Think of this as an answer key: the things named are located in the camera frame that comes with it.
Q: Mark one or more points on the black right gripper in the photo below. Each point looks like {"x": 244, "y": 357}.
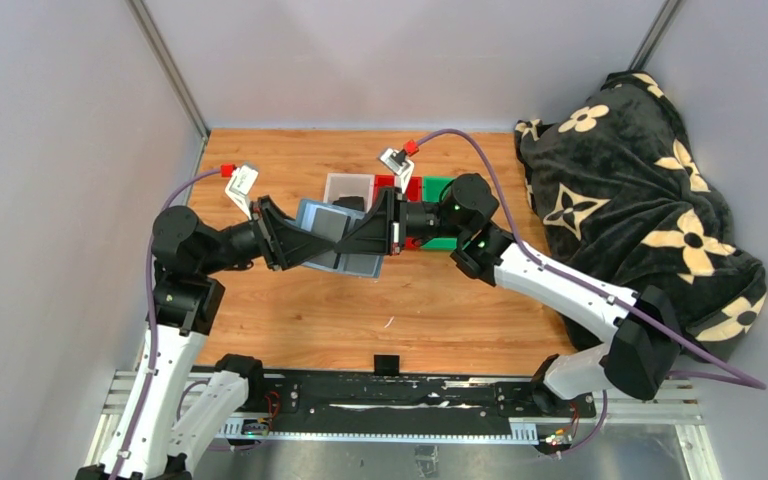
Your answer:
{"x": 384, "y": 231}

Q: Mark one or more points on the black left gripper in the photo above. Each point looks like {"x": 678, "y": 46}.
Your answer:
{"x": 291, "y": 248}

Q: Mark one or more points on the blue card holder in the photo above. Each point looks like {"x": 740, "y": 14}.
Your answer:
{"x": 357, "y": 265}

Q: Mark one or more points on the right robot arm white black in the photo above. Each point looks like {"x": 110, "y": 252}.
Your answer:
{"x": 636, "y": 333}

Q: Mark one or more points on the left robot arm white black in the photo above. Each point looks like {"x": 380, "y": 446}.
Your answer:
{"x": 154, "y": 439}

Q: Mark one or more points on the red plastic bin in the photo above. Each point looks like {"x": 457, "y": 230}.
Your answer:
{"x": 413, "y": 193}

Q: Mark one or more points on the white plastic bin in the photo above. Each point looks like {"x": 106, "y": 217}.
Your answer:
{"x": 340, "y": 185}

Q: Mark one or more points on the green plastic bin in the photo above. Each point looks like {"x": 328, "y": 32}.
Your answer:
{"x": 437, "y": 199}

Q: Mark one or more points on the black floral blanket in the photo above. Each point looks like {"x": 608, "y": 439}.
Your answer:
{"x": 622, "y": 199}

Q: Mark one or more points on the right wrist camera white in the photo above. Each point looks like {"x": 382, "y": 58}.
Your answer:
{"x": 400, "y": 165}

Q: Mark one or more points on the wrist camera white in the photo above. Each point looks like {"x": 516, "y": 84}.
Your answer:
{"x": 241, "y": 180}
{"x": 400, "y": 165}

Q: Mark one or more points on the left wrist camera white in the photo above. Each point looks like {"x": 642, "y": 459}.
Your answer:
{"x": 241, "y": 180}

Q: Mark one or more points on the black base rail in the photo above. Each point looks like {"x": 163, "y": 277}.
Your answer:
{"x": 363, "y": 406}

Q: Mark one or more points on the left aluminium frame post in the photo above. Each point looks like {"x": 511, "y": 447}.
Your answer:
{"x": 154, "y": 38}

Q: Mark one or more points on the aluminium frame post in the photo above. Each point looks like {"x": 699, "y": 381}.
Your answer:
{"x": 154, "y": 38}
{"x": 665, "y": 16}

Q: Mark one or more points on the right aluminium frame post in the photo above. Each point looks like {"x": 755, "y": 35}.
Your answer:
{"x": 665, "y": 16}

